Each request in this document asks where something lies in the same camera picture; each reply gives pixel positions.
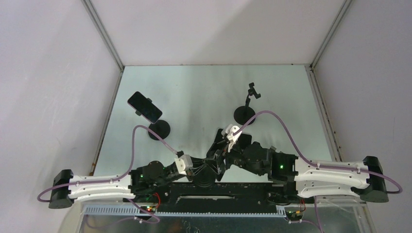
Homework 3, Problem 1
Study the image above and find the teal blue phone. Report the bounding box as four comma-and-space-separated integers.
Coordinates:
206, 128, 226, 158

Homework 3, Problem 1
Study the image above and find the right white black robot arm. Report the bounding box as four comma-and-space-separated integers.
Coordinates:
208, 142, 389, 203

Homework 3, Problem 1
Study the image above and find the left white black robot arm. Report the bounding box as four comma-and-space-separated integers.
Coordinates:
48, 155, 219, 209

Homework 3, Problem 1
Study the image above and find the left small circuit board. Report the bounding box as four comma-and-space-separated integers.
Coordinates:
139, 205, 156, 214

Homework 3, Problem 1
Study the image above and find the small circuit board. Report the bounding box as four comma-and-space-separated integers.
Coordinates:
139, 205, 156, 214
286, 211, 304, 223

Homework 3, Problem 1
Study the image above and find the right small circuit board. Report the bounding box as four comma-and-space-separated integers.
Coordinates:
286, 211, 304, 223

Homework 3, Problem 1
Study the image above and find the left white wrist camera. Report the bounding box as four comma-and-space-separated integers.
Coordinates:
174, 151, 193, 175

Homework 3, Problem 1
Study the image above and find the black front mounting rail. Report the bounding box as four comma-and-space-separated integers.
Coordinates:
122, 182, 316, 216

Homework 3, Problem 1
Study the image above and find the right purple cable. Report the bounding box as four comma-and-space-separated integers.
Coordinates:
233, 110, 404, 233

